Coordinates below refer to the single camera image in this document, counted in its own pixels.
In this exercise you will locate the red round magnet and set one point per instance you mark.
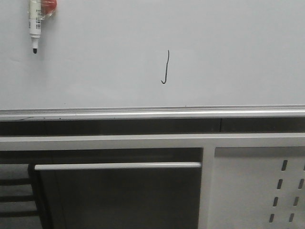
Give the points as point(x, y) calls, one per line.
point(48, 8)

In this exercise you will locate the white whiteboard marker pen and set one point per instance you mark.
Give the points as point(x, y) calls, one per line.
point(35, 16)

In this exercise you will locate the large whiteboard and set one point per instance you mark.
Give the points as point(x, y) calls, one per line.
point(154, 53)

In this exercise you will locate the aluminium whiteboard marker tray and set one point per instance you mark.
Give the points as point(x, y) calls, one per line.
point(188, 112)

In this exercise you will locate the dark panel with white bar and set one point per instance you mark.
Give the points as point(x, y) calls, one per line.
point(158, 195)

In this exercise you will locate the white perforated metal panel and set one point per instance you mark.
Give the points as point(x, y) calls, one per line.
point(258, 188)

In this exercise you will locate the white metal frame stand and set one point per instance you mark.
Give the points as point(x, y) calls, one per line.
point(208, 143)

